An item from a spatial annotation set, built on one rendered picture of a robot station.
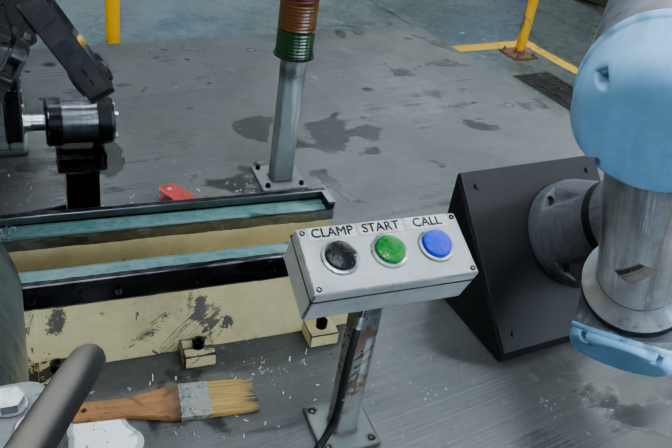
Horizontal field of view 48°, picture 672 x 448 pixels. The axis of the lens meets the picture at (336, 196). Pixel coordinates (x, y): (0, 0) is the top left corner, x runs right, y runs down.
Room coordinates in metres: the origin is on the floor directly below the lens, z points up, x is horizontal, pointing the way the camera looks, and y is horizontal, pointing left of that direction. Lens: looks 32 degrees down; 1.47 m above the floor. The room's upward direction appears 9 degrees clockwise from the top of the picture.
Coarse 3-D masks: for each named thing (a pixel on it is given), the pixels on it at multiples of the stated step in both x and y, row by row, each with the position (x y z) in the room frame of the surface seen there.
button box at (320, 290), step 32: (352, 224) 0.59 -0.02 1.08; (384, 224) 0.60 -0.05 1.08; (416, 224) 0.61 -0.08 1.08; (448, 224) 0.62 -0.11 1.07; (288, 256) 0.57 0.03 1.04; (320, 256) 0.54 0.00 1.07; (416, 256) 0.58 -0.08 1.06; (448, 256) 0.58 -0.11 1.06; (320, 288) 0.51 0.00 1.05; (352, 288) 0.52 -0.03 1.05; (384, 288) 0.54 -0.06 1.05; (416, 288) 0.56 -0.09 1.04; (448, 288) 0.58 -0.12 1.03
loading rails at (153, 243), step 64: (320, 192) 0.88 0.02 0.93; (64, 256) 0.70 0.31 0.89; (128, 256) 0.74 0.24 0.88; (192, 256) 0.71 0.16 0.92; (256, 256) 0.71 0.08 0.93; (64, 320) 0.61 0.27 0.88; (128, 320) 0.64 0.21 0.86; (192, 320) 0.67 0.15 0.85; (256, 320) 0.71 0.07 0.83; (320, 320) 0.74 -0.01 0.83
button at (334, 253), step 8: (328, 248) 0.55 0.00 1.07; (336, 248) 0.55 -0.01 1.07; (344, 248) 0.55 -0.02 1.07; (352, 248) 0.56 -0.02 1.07; (328, 256) 0.54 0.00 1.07; (336, 256) 0.54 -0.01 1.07; (344, 256) 0.55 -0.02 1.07; (352, 256) 0.55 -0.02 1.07; (336, 264) 0.54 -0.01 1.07; (344, 264) 0.54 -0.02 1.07; (352, 264) 0.54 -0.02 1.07
